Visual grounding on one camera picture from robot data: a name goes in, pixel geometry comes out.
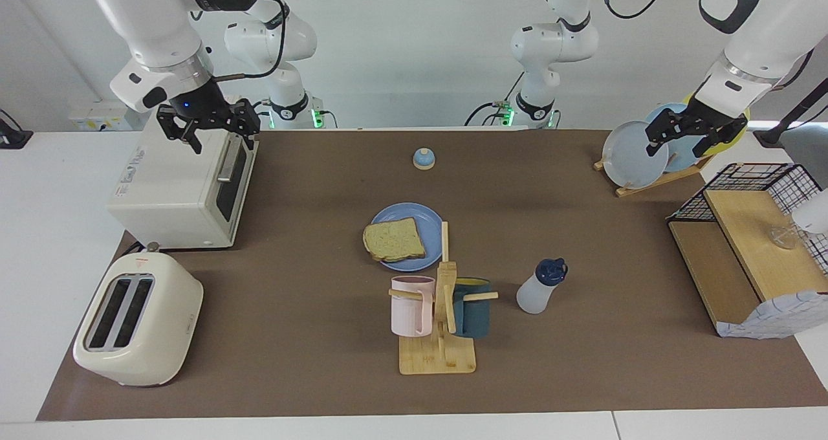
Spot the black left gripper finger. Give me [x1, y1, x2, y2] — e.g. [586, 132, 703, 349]
[645, 115, 686, 158]
[697, 118, 748, 153]

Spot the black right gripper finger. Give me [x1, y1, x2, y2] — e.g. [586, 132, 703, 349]
[226, 99, 261, 151]
[157, 105, 202, 155]

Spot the toasted bread slice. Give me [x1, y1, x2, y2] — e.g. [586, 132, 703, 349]
[362, 217, 426, 263]

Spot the yellow plate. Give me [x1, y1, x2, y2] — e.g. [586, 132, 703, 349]
[679, 94, 751, 158]

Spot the light blue plate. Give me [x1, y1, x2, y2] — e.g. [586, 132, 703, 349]
[644, 102, 710, 173]

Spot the pale grey plate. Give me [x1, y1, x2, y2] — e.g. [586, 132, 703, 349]
[602, 120, 670, 190]

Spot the wooden plate rack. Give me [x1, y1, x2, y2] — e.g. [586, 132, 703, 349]
[594, 154, 715, 199]

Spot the round blue plate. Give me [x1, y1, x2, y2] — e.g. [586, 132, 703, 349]
[370, 202, 446, 272]

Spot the white toaster oven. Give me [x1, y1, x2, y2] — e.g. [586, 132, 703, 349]
[107, 95, 259, 250]

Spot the black tripod leg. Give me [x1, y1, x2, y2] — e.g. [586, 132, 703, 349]
[754, 78, 828, 146]

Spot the white power strip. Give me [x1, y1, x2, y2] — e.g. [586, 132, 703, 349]
[68, 100, 149, 132]

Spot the clear glass cup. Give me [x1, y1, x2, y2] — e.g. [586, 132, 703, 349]
[770, 223, 803, 250]

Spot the white rounded plastic object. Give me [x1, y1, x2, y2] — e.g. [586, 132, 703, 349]
[792, 188, 828, 237]

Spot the black stand foot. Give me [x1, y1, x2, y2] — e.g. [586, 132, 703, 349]
[0, 109, 33, 149]

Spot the blue patterned white cloth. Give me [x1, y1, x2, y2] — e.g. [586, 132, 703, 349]
[715, 290, 828, 340]

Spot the cream two-slot toaster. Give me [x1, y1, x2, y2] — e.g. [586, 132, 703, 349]
[72, 252, 204, 388]

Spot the brown table mat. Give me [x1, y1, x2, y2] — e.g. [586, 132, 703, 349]
[36, 128, 828, 421]

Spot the pink ribbed mug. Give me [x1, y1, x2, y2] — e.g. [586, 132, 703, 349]
[390, 276, 436, 337]

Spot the teal mug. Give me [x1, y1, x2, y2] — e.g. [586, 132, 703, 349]
[452, 277, 492, 339]

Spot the wooden mug tree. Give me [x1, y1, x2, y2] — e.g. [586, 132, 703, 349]
[388, 221, 499, 376]

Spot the black base cable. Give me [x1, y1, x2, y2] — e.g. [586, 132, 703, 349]
[464, 71, 526, 127]
[249, 98, 276, 130]

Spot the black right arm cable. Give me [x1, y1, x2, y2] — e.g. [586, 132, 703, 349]
[191, 0, 289, 82]

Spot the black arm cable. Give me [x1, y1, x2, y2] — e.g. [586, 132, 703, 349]
[598, 0, 816, 91]
[191, 0, 289, 82]

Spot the wooden shelf with wire basket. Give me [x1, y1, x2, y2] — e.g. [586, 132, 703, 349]
[666, 163, 828, 337]

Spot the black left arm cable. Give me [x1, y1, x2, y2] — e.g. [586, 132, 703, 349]
[598, 0, 816, 91]

